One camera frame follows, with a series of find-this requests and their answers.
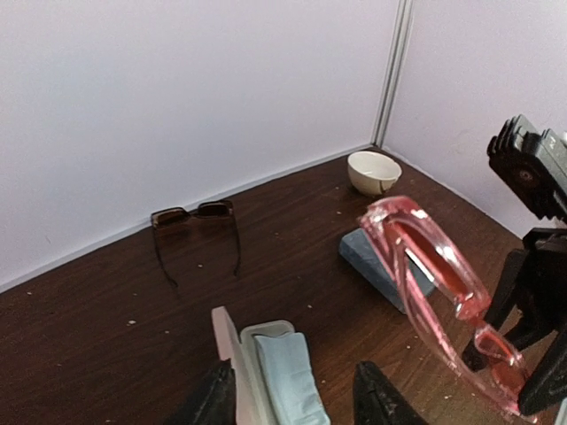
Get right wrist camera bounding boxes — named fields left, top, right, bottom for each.
left=486, top=114, right=566, bottom=221

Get grey-blue glasses case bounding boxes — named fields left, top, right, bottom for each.
left=338, top=228, right=435, bottom=314

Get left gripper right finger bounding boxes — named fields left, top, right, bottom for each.
left=353, top=361, right=428, bottom=425

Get white ceramic bowl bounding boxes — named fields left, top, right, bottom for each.
left=347, top=151, right=402, bottom=197

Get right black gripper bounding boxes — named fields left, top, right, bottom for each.
left=462, top=228, right=566, bottom=416

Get light blue cloth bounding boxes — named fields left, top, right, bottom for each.
left=254, top=332, right=330, bottom=424

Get pink glasses case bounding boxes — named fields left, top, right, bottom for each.
left=211, top=306, right=298, bottom=424

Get red framed eyeglasses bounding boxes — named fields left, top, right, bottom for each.
left=359, top=196, right=541, bottom=424

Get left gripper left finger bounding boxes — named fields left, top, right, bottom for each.
left=164, top=360, right=236, bottom=425

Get right aluminium frame post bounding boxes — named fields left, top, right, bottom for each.
left=371, top=0, right=415, bottom=148

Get dark sunglasses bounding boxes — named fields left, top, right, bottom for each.
left=150, top=199, right=242, bottom=289

